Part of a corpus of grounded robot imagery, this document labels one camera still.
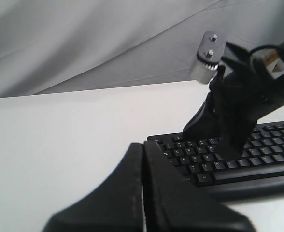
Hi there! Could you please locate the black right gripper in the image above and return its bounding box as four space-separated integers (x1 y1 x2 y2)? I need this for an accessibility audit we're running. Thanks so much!
182 41 284 160

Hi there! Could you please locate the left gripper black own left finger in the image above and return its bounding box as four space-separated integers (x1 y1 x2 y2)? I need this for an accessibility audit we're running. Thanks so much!
43 143 144 232

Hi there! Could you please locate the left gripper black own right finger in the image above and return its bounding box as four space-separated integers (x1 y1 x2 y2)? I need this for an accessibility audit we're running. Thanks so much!
142 141 255 232

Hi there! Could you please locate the black acer keyboard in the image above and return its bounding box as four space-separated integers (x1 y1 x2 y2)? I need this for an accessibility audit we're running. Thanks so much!
148 121 284 201

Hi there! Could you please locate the grey backdrop cloth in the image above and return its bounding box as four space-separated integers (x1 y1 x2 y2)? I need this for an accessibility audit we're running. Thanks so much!
0 0 284 98

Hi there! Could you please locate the silver black wrist camera mount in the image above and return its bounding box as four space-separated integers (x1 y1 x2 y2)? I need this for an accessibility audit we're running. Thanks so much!
188 31 227 85

